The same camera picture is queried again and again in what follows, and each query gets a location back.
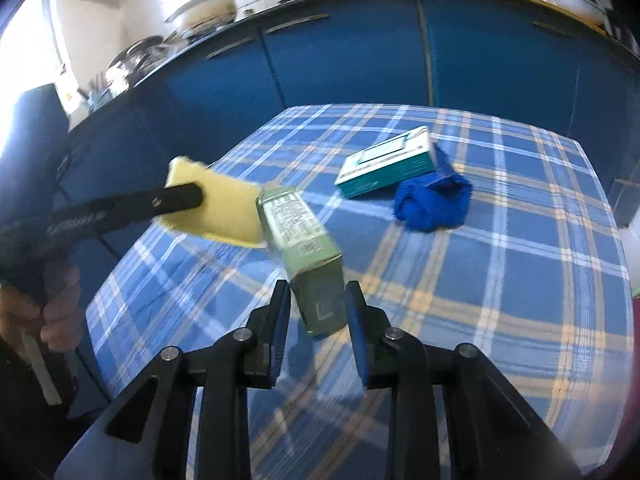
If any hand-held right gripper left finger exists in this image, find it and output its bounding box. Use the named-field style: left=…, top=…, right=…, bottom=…
left=55, top=280, right=292, bottom=480

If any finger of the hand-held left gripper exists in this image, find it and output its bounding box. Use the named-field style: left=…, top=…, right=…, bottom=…
left=47, top=182, right=204, bottom=241

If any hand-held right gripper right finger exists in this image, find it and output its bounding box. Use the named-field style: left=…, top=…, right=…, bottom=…
left=345, top=281, right=583, bottom=480

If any yellow sponge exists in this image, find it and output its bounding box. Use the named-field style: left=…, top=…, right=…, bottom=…
left=152, top=156, right=268, bottom=248

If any green packet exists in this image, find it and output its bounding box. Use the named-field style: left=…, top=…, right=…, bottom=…
left=255, top=186, right=347, bottom=337

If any person's left hand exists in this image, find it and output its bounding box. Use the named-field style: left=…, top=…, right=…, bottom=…
left=0, top=266, right=82, bottom=356

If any blue checked tablecloth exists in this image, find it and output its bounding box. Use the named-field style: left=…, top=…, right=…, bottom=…
left=85, top=104, right=636, bottom=480

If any utensil holder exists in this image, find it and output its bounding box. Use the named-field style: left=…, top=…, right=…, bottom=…
left=77, top=72, right=118, bottom=111

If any steel pot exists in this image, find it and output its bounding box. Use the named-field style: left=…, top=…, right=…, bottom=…
left=107, top=35, right=171, bottom=86

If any blue cloth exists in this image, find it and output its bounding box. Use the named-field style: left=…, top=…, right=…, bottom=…
left=392, top=142, right=473, bottom=233

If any teal and white box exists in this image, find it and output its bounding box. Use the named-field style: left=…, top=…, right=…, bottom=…
left=334, top=126, right=438, bottom=200

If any cream pot with lid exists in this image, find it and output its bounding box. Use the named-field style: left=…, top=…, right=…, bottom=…
left=165, top=0, right=238, bottom=31

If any white metal bowl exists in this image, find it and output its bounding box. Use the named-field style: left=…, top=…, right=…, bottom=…
left=547, top=0, right=606, bottom=18

